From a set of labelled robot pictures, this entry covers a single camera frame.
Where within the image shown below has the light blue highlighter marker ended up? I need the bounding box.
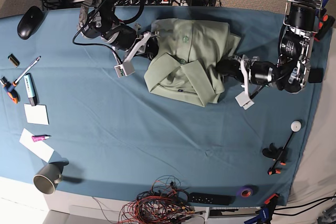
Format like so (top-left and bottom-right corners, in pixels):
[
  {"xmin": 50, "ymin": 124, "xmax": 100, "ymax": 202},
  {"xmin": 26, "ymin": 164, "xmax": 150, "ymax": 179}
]
[{"xmin": 24, "ymin": 73, "xmax": 38, "ymax": 106}]

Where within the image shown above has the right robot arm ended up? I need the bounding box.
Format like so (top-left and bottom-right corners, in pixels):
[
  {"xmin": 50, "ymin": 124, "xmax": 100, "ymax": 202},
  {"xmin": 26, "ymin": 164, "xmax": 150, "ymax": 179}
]
[{"xmin": 78, "ymin": 0, "xmax": 247, "ymax": 89}]

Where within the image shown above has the purple tape roll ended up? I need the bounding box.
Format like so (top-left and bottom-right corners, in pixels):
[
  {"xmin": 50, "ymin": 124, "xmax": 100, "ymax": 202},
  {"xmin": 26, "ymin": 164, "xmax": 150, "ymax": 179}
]
[{"xmin": 236, "ymin": 185, "xmax": 254, "ymax": 198}]

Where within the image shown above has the pink glue tube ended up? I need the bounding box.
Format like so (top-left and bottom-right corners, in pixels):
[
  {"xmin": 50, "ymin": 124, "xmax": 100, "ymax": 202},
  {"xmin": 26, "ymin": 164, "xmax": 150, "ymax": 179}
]
[{"xmin": 31, "ymin": 135, "xmax": 50, "ymax": 142}]

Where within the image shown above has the white paper strip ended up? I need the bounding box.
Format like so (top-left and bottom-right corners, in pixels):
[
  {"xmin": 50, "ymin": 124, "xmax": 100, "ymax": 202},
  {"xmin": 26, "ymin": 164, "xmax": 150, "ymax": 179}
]
[{"xmin": 19, "ymin": 129, "xmax": 54, "ymax": 163}]

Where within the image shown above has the black orange bar clamp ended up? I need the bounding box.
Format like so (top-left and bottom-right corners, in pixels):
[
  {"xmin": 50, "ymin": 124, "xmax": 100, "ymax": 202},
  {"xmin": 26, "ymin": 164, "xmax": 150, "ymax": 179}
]
[{"xmin": 261, "ymin": 131, "xmax": 295, "ymax": 175}]

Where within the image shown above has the black remote control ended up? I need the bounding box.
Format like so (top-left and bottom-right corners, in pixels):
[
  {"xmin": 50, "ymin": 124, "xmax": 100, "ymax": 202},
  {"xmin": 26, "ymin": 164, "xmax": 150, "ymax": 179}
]
[{"xmin": 188, "ymin": 193, "xmax": 235, "ymax": 206}]

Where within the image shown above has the small black lighter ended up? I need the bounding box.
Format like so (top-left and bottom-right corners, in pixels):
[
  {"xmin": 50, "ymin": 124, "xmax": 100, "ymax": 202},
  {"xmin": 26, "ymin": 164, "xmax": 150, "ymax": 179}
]
[{"xmin": 8, "ymin": 54, "xmax": 20, "ymax": 67}]

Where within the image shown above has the grey ceramic mug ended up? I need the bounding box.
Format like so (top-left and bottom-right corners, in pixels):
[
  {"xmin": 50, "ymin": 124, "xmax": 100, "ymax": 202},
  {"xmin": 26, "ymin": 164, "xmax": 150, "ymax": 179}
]
[{"xmin": 33, "ymin": 164, "xmax": 63, "ymax": 195}]

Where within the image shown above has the white paper square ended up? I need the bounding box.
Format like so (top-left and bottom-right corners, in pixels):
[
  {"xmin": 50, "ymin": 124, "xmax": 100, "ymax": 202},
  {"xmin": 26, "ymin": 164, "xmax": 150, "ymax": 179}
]
[{"xmin": 24, "ymin": 104, "xmax": 49, "ymax": 125}]

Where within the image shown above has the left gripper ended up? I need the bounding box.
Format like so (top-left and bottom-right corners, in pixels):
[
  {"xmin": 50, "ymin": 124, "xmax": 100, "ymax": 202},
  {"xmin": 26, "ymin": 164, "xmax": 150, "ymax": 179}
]
[{"xmin": 215, "ymin": 55, "xmax": 275, "ymax": 98}]

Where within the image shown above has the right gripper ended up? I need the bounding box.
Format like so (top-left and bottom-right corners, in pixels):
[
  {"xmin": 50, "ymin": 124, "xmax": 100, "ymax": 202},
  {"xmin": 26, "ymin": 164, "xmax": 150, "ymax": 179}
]
[{"xmin": 112, "ymin": 23, "xmax": 159, "ymax": 64}]

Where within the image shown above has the white round puck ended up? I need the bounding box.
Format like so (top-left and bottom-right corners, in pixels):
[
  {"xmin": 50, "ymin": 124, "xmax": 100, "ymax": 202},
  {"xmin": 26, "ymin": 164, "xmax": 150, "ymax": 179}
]
[{"xmin": 290, "ymin": 121, "xmax": 302, "ymax": 132}]

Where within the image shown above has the orange blue screwdriver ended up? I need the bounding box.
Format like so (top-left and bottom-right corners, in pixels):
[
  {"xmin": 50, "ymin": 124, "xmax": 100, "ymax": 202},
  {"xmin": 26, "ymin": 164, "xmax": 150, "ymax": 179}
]
[{"xmin": 1, "ymin": 56, "xmax": 41, "ymax": 104}]

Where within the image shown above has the blue orange bar clamp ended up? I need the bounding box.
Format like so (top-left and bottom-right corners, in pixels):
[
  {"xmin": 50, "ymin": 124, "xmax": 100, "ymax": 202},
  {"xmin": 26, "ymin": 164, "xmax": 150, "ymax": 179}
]
[{"xmin": 244, "ymin": 193, "xmax": 279, "ymax": 224}]

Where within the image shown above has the black square box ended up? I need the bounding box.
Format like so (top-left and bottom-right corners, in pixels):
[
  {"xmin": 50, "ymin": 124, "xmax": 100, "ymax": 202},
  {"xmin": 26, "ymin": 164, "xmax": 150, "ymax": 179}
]
[{"xmin": 308, "ymin": 68, "xmax": 324, "ymax": 83}]

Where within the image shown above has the green T-shirt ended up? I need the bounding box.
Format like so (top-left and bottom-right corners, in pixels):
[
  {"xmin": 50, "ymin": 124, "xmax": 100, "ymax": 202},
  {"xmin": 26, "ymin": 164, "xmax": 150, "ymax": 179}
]
[{"xmin": 144, "ymin": 18, "xmax": 240, "ymax": 107}]

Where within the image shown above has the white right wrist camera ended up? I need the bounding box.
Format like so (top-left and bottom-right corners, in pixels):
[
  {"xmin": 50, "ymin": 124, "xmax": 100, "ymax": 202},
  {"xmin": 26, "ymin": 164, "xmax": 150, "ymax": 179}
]
[{"xmin": 114, "ymin": 61, "xmax": 135, "ymax": 78}]

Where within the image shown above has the black computer mouse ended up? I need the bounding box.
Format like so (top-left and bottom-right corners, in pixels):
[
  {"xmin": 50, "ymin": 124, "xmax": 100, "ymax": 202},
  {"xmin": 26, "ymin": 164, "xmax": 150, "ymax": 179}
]
[{"xmin": 17, "ymin": 6, "xmax": 44, "ymax": 40}]

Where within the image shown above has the orange black corner clamp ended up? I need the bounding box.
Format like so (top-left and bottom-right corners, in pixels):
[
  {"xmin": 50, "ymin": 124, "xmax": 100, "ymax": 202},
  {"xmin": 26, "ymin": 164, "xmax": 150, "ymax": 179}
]
[{"xmin": 314, "ymin": 0, "xmax": 335, "ymax": 41}]

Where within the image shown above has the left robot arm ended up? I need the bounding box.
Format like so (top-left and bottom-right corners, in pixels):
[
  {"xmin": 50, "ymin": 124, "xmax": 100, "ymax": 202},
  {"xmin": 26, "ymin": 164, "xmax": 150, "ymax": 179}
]
[{"xmin": 232, "ymin": 0, "xmax": 328, "ymax": 102}]

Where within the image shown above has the red black wire bundle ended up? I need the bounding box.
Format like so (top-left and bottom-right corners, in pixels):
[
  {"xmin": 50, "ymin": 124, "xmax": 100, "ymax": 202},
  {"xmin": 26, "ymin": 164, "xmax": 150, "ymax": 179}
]
[{"xmin": 91, "ymin": 175, "xmax": 207, "ymax": 224}]

